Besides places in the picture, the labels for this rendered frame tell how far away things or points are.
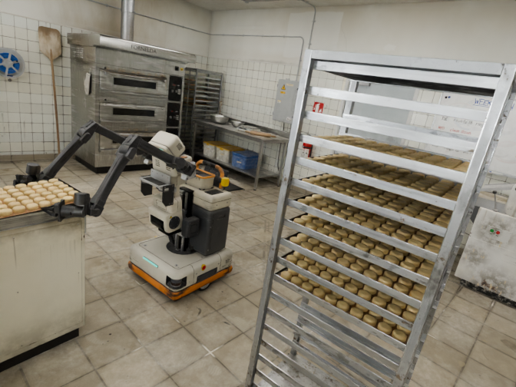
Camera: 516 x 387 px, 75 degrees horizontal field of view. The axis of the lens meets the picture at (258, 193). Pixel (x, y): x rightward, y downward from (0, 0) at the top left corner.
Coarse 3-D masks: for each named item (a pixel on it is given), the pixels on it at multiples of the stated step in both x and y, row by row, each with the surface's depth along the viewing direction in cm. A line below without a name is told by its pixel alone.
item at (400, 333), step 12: (288, 276) 151; (300, 276) 153; (312, 288) 145; (324, 288) 146; (336, 300) 139; (348, 300) 140; (348, 312) 135; (360, 312) 133; (372, 312) 134; (372, 324) 128; (384, 324) 128; (396, 324) 132; (396, 336) 123; (408, 336) 126
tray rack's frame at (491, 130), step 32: (384, 64) 106; (416, 64) 100; (448, 64) 95; (480, 64) 91; (512, 64) 86; (480, 160) 94; (448, 224) 101; (448, 256) 103; (416, 320) 111; (288, 384) 184
